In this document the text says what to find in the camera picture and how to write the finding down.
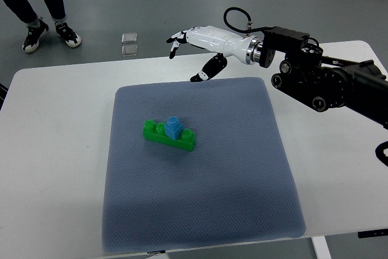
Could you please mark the black white left sneaker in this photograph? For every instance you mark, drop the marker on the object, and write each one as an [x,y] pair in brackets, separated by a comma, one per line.
[67,34]

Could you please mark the green four-stud toy block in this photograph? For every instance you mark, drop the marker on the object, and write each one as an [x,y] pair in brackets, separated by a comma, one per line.
[155,132]

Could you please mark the grey-blue textured mat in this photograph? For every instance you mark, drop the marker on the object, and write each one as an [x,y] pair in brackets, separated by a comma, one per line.
[235,186]

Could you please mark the black white sneaker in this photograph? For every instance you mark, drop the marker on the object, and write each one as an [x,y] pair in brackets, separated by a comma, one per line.
[67,34]
[35,31]

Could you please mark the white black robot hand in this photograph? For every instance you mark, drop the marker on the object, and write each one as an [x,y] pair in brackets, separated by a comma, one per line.
[221,42]

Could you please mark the blue toy block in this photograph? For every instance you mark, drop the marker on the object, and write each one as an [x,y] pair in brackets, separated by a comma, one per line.
[173,127]

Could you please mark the upper metal floor plate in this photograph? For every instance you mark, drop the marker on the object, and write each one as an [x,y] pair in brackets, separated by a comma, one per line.
[128,38]

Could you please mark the white table leg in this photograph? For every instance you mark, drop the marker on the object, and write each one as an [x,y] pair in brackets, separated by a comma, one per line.
[321,248]

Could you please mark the black white right sneaker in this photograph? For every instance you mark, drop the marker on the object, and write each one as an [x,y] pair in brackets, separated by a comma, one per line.
[35,31]

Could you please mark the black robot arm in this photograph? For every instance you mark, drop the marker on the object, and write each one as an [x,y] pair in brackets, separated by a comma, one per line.
[321,82]

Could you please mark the black table control panel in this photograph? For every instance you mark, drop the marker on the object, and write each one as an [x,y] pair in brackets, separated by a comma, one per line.
[373,233]

